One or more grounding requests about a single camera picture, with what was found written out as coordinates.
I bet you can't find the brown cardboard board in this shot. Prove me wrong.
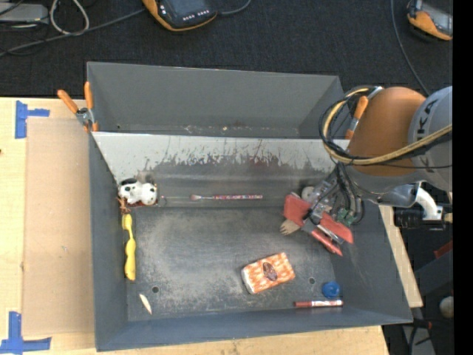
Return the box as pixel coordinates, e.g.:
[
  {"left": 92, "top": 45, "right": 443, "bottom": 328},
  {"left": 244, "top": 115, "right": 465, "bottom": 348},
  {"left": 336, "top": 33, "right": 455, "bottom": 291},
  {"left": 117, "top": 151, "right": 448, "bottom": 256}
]
[{"left": 21, "top": 116, "right": 94, "bottom": 337}]

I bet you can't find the red-brown flat block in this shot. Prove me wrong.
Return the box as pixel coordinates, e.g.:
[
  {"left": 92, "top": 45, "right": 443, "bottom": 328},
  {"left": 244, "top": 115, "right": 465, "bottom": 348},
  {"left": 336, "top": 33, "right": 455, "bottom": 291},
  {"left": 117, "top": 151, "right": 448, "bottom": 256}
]
[
  {"left": 311, "top": 230, "right": 344, "bottom": 257},
  {"left": 283, "top": 193, "right": 355, "bottom": 244}
]

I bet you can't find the grey metal bin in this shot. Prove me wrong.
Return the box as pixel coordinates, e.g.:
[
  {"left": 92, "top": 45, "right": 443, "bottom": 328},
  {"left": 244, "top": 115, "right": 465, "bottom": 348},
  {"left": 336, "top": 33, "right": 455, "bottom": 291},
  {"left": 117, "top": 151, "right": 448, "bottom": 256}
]
[{"left": 85, "top": 61, "right": 414, "bottom": 353}]

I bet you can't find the pale wooden stick piece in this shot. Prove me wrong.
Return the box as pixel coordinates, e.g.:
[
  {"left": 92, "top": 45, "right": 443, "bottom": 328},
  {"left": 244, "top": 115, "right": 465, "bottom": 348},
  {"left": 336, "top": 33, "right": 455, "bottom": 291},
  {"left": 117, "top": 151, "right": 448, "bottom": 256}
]
[{"left": 138, "top": 293, "right": 154, "bottom": 316}]

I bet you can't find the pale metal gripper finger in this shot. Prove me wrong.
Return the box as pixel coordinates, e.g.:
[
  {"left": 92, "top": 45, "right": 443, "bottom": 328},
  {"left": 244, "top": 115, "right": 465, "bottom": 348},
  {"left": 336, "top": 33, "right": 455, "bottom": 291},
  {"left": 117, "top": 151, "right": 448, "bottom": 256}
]
[{"left": 316, "top": 221, "right": 345, "bottom": 245}]

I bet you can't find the black cylinder on white bracket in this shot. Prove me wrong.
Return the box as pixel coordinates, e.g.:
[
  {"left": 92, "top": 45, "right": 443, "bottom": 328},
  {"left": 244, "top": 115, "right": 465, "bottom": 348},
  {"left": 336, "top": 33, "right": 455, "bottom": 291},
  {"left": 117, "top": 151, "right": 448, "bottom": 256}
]
[{"left": 392, "top": 183, "right": 444, "bottom": 229}]

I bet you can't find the red-brown marker pen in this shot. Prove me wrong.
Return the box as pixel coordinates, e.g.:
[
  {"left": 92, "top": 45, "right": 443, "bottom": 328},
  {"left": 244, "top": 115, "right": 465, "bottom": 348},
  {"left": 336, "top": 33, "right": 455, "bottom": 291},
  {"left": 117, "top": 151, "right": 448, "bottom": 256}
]
[{"left": 293, "top": 299, "right": 344, "bottom": 308}]

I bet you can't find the yellow rubber toy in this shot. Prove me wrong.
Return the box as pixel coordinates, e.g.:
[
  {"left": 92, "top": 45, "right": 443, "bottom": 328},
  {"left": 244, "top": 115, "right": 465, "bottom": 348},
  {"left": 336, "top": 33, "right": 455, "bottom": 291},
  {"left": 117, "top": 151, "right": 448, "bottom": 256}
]
[{"left": 121, "top": 212, "right": 137, "bottom": 282}]

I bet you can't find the orange patterned packet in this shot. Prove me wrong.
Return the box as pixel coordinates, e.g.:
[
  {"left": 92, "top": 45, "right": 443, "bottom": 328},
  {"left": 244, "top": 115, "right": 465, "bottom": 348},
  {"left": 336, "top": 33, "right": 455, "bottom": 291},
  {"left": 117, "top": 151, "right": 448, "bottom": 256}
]
[{"left": 240, "top": 251, "right": 297, "bottom": 296}]

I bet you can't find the blue round cap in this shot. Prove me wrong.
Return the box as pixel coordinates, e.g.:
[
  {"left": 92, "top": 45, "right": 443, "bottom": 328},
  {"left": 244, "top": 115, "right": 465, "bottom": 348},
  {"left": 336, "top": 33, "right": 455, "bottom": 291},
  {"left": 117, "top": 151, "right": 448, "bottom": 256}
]
[{"left": 321, "top": 280, "right": 341, "bottom": 300}]

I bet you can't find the black and white toy cow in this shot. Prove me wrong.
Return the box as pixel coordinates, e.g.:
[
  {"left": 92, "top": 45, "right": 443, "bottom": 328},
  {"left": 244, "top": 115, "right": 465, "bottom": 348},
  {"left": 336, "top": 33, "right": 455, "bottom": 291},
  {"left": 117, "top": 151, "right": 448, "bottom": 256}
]
[{"left": 117, "top": 177, "right": 159, "bottom": 207}]

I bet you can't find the small wooden fork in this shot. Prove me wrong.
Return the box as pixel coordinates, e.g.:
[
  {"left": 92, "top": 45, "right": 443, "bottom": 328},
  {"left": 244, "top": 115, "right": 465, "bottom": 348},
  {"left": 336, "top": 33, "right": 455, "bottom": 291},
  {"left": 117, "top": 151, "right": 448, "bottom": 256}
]
[{"left": 279, "top": 218, "right": 304, "bottom": 237}]

